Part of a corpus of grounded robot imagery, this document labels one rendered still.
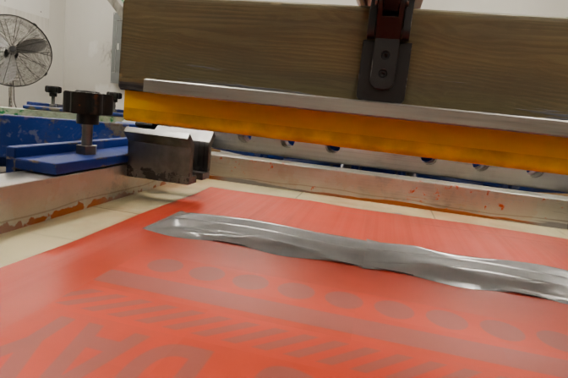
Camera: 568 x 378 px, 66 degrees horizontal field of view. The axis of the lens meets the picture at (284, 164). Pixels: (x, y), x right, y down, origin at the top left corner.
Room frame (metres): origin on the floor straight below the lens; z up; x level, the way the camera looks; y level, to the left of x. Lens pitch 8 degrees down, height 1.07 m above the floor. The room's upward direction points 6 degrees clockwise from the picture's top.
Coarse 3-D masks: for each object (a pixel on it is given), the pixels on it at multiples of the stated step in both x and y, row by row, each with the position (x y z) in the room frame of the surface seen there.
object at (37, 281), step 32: (224, 192) 0.52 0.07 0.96; (128, 224) 0.35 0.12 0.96; (288, 224) 0.40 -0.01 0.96; (320, 224) 0.42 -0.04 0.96; (352, 224) 0.43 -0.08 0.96; (32, 256) 0.27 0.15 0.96; (64, 256) 0.27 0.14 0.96; (96, 256) 0.28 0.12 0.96; (128, 256) 0.28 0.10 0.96; (192, 256) 0.29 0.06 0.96; (224, 256) 0.30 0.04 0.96; (256, 256) 0.31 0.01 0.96; (0, 288) 0.22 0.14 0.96; (32, 288) 0.22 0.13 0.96; (64, 288) 0.23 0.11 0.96; (352, 288) 0.27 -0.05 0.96; (0, 320) 0.19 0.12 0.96
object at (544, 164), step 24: (144, 120) 0.36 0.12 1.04; (168, 120) 0.35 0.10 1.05; (192, 120) 0.35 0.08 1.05; (216, 120) 0.34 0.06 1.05; (336, 144) 0.32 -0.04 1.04; (360, 144) 0.32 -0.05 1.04; (384, 144) 0.31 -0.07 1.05; (408, 144) 0.31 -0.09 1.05; (432, 144) 0.31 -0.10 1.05; (528, 168) 0.29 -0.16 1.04; (552, 168) 0.29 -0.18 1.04
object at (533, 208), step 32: (224, 160) 0.60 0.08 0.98; (256, 160) 0.59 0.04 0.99; (0, 192) 0.30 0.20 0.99; (32, 192) 0.33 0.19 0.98; (64, 192) 0.36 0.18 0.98; (96, 192) 0.40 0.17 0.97; (128, 192) 0.46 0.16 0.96; (320, 192) 0.57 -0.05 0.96; (352, 192) 0.56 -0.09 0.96; (384, 192) 0.55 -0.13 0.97; (416, 192) 0.54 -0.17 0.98; (448, 192) 0.54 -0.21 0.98; (480, 192) 0.53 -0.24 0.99; (512, 192) 0.53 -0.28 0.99; (0, 224) 0.30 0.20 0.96; (544, 224) 0.51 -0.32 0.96
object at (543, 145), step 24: (144, 96) 0.36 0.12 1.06; (168, 96) 0.35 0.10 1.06; (240, 120) 0.34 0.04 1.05; (264, 120) 0.33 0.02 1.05; (288, 120) 0.33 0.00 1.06; (312, 120) 0.32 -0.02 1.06; (336, 120) 0.32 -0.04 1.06; (360, 120) 0.32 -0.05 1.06; (384, 120) 0.31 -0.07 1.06; (456, 144) 0.30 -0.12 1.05; (480, 144) 0.30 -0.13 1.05; (504, 144) 0.30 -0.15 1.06; (528, 144) 0.29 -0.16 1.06; (552, 144) 0.29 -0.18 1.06
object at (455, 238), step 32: (384, 224) 0.44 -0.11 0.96; (416, 224) 0.46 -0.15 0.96; (448, 224) 0.47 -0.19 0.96; (480, 256) 0.36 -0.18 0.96; (512, 256) 0.37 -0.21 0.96; (544, 256) 0.38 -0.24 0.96; (384, 288) 0.27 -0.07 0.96; (416, 288) 0.28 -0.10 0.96; (448, 288) 0.28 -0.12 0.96; (512, 320) 0.24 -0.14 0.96; (544, 320) 0.25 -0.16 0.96
